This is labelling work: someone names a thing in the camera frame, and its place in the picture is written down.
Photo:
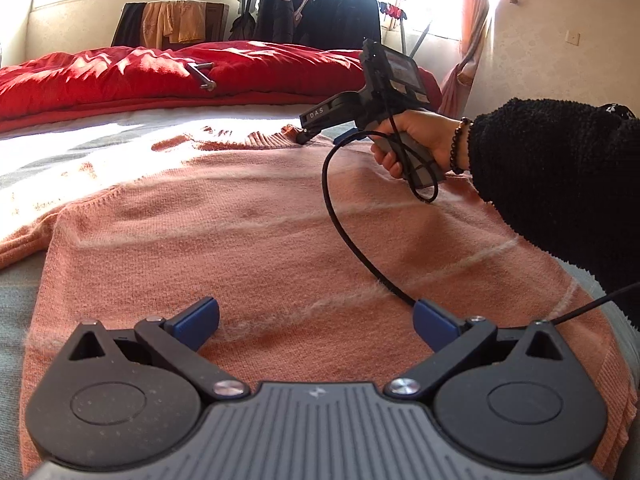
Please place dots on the wall socket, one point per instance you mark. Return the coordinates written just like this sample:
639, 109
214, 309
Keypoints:
572, 38

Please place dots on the small colourful hanging garments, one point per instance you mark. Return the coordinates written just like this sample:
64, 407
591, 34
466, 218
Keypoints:
392, 11

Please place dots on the red quilt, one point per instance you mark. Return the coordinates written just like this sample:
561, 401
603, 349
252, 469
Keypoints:
125, 75

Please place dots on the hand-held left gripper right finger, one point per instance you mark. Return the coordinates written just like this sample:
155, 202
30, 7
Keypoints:
434, 325

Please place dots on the orange hanging garment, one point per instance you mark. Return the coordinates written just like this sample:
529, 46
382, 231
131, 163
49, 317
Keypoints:
175, 22

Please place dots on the orange curtain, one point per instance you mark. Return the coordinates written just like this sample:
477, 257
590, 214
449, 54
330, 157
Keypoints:
475, 35

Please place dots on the orange knitted sweater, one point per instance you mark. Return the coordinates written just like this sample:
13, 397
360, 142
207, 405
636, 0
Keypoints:
250, 240

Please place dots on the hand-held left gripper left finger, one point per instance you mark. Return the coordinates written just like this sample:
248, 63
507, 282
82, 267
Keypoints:
192, 322

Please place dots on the person's right hand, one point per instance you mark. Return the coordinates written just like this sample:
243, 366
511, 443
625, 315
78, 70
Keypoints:
435, 132

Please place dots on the person's right forearm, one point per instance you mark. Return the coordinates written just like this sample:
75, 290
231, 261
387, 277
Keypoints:
550, 175

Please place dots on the black jacket with round patch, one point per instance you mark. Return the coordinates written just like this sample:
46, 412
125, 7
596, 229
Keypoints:
277, 5

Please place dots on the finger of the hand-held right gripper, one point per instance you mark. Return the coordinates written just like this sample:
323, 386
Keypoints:
348, 137
306, 136

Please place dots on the black hanging garment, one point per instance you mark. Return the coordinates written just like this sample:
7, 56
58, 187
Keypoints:
127, 25

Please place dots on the metal clamp on duvet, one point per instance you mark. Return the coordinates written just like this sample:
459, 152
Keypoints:
202, 77

